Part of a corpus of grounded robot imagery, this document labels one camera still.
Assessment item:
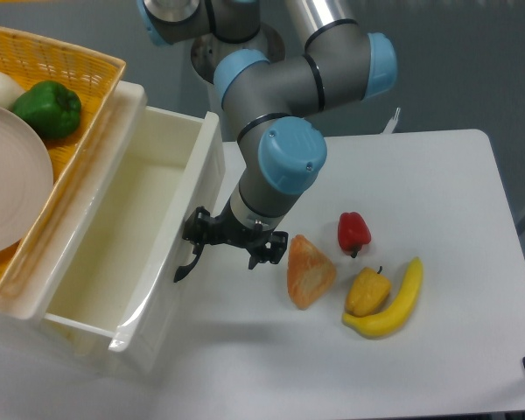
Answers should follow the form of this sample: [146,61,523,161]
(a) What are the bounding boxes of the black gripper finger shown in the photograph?
[247,231,288,270]
[182,206,221,257]

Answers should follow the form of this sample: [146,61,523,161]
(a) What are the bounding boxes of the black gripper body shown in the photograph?
[209,212,272,253]

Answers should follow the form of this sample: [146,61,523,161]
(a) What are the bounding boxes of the black top drawer handle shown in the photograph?
[173,245,204,284]

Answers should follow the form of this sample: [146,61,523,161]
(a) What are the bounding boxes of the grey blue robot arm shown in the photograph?
[137,1,398,267]

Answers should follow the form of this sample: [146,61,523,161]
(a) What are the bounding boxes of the white drawer cabinet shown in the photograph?
[0,81,147,364]

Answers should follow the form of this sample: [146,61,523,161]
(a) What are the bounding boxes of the orange bread piece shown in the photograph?
[287,234,337,310]

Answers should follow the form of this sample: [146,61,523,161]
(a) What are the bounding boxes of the red bell pepper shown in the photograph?
[337,212,372,258]

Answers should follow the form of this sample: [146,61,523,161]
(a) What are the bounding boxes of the yellow bell pepper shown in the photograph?
[344,266,392,317]

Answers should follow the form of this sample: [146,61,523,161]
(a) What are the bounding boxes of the yellow banana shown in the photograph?
[342,257,424,339]

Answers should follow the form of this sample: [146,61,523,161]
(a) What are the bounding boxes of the green bell pepper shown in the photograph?
[11,80,81,140]

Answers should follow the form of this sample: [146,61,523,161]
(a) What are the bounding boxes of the beige round plate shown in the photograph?
[0,108,53,251]

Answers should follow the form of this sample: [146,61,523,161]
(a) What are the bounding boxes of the yellow wicker basket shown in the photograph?
[0,26,126,291]

